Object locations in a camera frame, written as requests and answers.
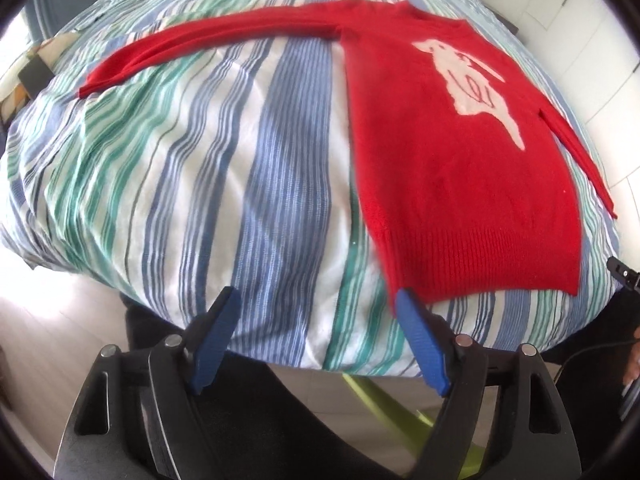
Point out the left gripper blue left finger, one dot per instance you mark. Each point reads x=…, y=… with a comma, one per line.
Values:
x=180, y=368

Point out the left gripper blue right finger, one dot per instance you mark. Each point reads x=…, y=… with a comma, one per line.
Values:
x=456, y=367

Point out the red knit sweater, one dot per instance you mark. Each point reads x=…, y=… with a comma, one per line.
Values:
x=461, y=162

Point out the lime green stool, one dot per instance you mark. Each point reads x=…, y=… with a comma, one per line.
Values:
x=410, y=426

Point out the white wardrobe doors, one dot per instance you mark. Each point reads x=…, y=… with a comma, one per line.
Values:
x=586, y=50

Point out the dark brown wallet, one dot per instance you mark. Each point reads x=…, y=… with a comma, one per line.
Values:
x=35, y=76

